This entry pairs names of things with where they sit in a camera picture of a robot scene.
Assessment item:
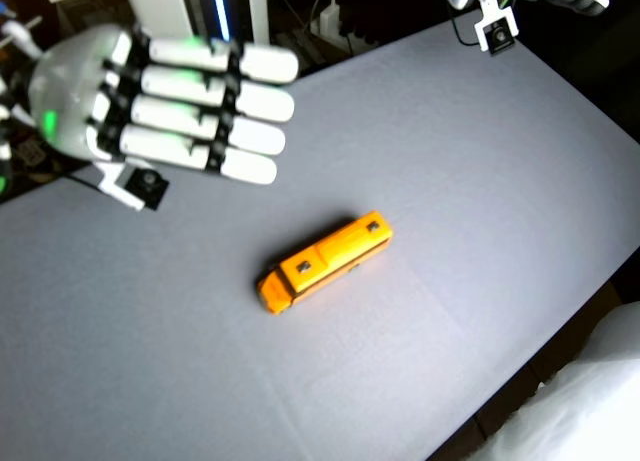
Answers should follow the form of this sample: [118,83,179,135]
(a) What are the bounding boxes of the grey table cloth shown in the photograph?
[0,8,640,461]

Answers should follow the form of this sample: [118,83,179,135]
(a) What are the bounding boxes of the white tower with blue light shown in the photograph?
[121,0,272,45]

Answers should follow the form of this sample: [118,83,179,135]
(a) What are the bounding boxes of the yellow toy school bus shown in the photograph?
[255,209,395,316]

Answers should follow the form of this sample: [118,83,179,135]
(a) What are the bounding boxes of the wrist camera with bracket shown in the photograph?
[94,159,171,213]
[473,0,520,57]

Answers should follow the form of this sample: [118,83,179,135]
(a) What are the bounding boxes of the white power strip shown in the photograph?
[309,0,343,38]

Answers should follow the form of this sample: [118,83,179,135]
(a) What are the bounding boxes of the white sheet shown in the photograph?
[467,300,640,461]

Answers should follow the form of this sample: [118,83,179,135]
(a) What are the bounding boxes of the black cable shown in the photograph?
[445,3,483,49]

